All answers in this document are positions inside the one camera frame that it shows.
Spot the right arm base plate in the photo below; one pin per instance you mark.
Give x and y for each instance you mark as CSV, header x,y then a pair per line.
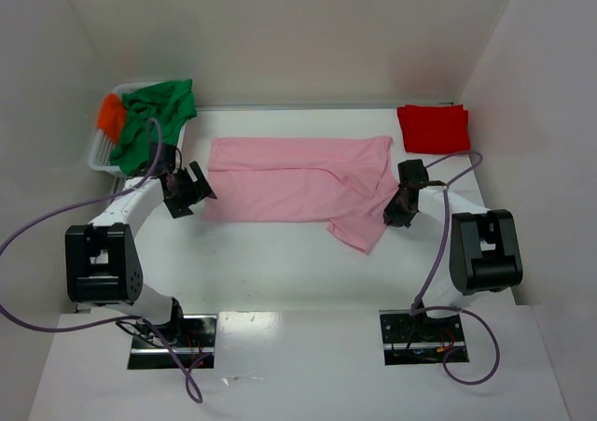
x,y
421,340

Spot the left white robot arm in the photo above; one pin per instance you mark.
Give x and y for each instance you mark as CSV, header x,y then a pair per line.
x,y
102,262

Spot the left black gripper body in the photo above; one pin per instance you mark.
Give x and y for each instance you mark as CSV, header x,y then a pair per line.
x,y
187,190

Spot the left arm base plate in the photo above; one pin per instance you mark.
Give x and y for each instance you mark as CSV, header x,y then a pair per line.
x,y
193,344

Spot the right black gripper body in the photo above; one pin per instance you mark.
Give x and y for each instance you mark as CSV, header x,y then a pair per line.
x,y
401,204

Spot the white plastic basket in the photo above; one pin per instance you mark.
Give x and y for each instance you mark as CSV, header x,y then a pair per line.
x,y
170,102

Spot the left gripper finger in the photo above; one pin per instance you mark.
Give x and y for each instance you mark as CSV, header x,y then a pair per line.
x,y
199,185
179,207

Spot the pink t shirt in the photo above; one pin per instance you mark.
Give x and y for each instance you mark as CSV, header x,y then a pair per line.
x,y
343,182

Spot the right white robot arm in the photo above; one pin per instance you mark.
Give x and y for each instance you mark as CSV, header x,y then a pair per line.
x,y
478,253

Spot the folded red t shirt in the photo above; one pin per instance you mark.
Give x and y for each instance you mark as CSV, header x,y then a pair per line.
x,y
434,130

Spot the orange t shirt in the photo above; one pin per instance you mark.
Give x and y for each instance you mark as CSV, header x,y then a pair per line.
x,y
112,117

